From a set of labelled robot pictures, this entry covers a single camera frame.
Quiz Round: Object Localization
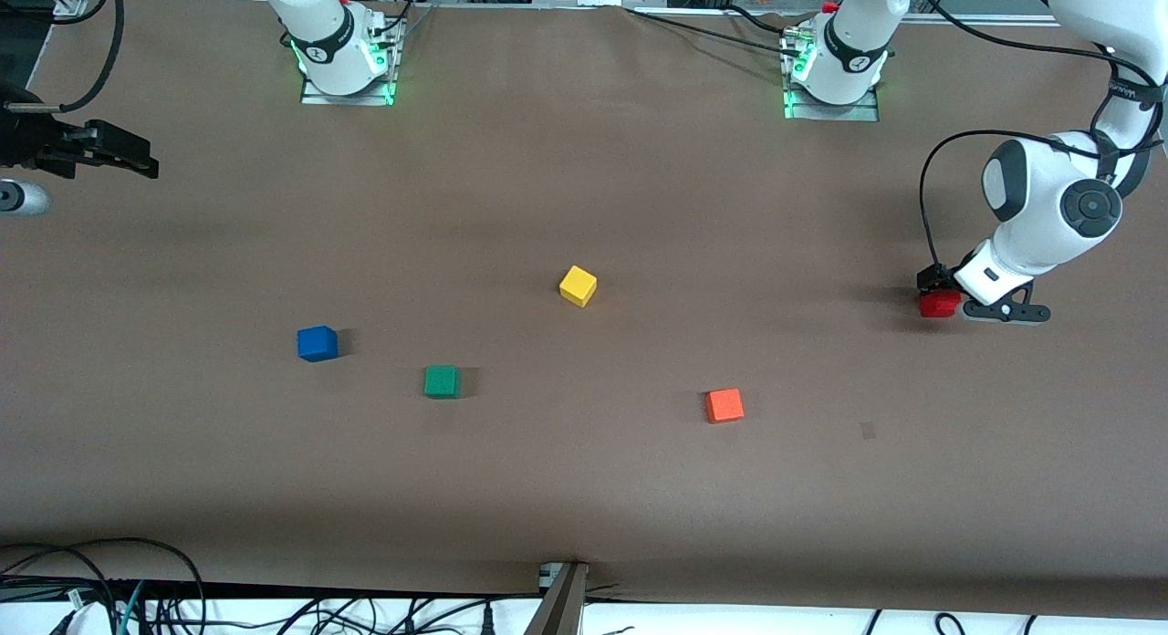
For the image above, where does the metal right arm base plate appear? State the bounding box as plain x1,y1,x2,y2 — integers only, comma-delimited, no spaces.
300,15,403,107

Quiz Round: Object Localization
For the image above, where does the teal cable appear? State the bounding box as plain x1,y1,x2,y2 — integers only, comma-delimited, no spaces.
116,579,148,635

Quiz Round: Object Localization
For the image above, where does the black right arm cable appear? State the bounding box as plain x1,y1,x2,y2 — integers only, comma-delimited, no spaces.
57,0,127,114

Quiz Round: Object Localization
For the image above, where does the black table cable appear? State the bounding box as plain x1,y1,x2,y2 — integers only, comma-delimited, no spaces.
625,5,800,57

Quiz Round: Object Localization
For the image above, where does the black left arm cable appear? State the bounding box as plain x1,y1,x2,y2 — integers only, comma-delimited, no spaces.
916,0,1168,271

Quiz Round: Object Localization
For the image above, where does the aluminium profile bar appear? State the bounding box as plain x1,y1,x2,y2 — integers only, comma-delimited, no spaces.
525,562,590,635

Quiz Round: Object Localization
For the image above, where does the blue wooden block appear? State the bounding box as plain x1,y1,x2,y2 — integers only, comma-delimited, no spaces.
297,326,339,363

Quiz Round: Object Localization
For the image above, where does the yellow wooden block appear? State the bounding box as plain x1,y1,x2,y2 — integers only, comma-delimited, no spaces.
558,265,599,308

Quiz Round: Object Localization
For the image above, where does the orange wooden block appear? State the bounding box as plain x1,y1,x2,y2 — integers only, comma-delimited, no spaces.
704,388,746,425

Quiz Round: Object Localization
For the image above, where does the black looped floor cable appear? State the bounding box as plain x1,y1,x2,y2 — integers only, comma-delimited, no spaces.
0,536,207,635

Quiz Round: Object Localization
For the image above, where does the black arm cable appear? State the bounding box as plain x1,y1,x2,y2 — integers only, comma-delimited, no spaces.
57,0,127,114
916,0,1168,271

